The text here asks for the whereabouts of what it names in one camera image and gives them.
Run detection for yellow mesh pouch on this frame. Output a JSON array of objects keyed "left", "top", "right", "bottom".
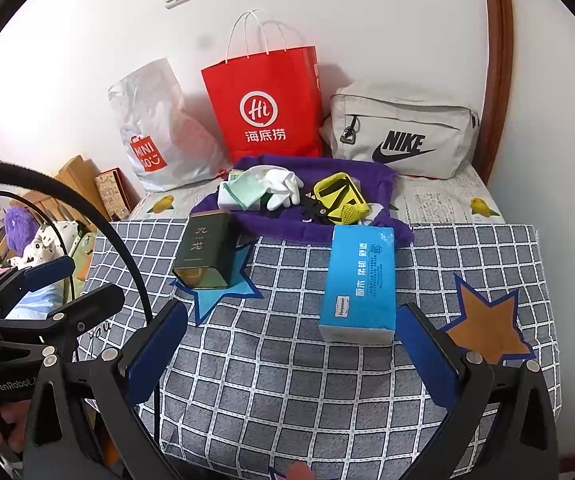
[{"left": 314, "top": 172, "right": 371, "bottom": 226}]

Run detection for white floral pillow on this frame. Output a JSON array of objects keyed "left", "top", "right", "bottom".
[{"left": 17, "top": 220, "right": 94, "bottom": 267}]

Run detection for light green cloth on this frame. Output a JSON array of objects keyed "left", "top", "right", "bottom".
[{"left": 67, "top": 232, "right": 94, "bottom": 282}]

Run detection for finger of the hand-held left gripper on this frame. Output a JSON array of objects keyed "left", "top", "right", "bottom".
[
  {"left": 0, "top": 255, "right": 77, "bottom": 295},
  {"left": 42, "top": 283, "right": 127, "bottom": 347}
]

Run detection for mint green cloth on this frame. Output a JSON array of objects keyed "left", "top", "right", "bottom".
[{"left": 222, "top": 170, "right": 273, "bottom": 211}]

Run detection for grey checkered blanket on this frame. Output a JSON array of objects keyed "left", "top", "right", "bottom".
[{"left": 74, "top": 220, "right": 564, "bottom": 480}]

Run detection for dark green tea tin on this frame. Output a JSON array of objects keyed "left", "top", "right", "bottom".
[{"left": 172, "top": 211, "right": 238, "bottom": 291}]

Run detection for purple towel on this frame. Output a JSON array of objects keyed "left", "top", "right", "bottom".
[{"left": 190, "top": 155, "right": 416, "bottom": 247}]

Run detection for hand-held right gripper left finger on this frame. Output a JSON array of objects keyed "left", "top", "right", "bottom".
[{"left": 22, "top": 300, "right": 189, "bottom": 480}]

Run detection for red paper bag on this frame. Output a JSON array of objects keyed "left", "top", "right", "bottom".
[{"left": 200, "top": 9, "right": 325, "bottom": 167}]

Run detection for brown wooden frame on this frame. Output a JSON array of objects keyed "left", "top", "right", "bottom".
[{"left": 482, "top": 0, "right": 516, "bottom": 187}]

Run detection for purple plush toy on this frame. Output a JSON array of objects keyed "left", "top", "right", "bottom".
[{"left": 4, "top": 205, "right": 44, "bottom": 257}]

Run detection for light wooden headboard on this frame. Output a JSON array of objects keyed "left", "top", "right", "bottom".
[{"left": 17, "top": 155, "right": 104, "bottom": 233}]

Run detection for person's left hand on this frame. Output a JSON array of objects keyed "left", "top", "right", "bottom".
[{"left": 0, "top": 397, "right": 34, "bottom": 454}]

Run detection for blue tissue pack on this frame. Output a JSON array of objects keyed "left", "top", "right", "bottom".
[{"left": 317, "top": 225, "right": 399, "bottom": 346}]

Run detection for brown patterned box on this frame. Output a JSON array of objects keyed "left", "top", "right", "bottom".
[{"left": 94, "top": 167, "right": 133, "bottom": 222}]

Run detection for black cable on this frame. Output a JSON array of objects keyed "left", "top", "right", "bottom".
[
  {"left": 0, "top": 159, "right": 168, "bottom": 321},
  {"left": 0, "top": 191, "right": 118, "bottom": 291}
]

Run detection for white glove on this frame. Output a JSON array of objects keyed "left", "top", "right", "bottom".
[{"left": 250, "top": 167, "right": 305, "bottom": 211}]

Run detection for grey waist bag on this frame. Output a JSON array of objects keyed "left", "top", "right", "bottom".
[{"left": 328, "top": 81, "right": 483, "bottom": 181}]

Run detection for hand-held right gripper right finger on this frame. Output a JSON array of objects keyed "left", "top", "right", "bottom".
[{"left": 396, "top": 302, "right": 561, "bottom": 480}]

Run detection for white plastic shopping bag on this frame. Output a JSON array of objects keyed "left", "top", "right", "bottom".
[{"left": 108, "top": 58, "right": 234, "bottom": 194}]

